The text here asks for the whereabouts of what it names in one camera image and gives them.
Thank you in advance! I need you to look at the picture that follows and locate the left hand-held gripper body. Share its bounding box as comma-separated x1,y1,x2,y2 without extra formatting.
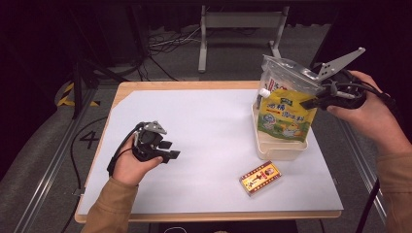
132,120,168,163

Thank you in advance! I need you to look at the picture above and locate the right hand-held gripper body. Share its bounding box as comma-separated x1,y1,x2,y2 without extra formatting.
315,47,369,112

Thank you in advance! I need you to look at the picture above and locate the yellow spouted pouch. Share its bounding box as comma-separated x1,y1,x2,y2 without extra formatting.
256,53,326,144

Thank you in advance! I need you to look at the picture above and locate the cream plastic bin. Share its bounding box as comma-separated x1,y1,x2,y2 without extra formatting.
250,93,309,162

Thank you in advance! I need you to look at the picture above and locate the person's left hand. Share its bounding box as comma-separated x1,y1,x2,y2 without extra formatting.
112,137,164,187

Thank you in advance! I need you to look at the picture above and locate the person's right hand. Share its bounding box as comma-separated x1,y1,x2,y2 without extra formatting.
326,70,412,155

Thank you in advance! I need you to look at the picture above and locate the white table mat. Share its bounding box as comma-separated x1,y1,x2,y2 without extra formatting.
77,88,345,216

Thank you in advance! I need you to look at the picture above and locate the black tripod stand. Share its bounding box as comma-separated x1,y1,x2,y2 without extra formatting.
66,6,130,120
307,9,344,71

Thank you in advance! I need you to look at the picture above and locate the small red yellow box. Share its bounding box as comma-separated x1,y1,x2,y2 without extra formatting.
239,160,283,198

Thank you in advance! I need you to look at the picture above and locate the yellow black hazard tape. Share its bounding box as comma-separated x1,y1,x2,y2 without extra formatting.
55,82,101,108

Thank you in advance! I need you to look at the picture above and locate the grey metal stand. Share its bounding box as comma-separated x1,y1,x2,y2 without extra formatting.
197,4,291,75

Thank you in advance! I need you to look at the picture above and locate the aluminium floor rail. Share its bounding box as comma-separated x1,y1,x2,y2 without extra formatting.
336,117,390,224
13,86,100,233

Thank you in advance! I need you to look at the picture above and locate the black floor cable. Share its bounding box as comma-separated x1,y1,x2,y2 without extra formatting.
59,116,109,233

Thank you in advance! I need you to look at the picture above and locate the bundle of floor cables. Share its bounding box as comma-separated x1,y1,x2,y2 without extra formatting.
137,26,202,83

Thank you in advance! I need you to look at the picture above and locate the right hand-held gripper cable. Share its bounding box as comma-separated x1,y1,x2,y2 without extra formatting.
336,69,400,233

